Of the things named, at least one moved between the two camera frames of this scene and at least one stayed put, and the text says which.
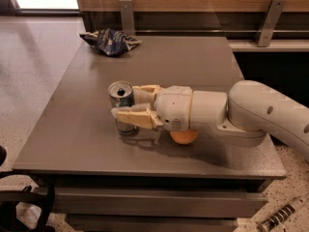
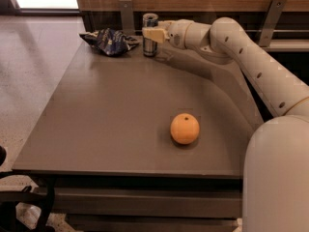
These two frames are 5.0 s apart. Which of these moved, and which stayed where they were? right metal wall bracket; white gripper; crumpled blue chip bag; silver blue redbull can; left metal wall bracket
Moved: white gripper; silver blue redbull can
Stayed: crumpled blue chip bag; right metal wall bracket; left metal wall bracket
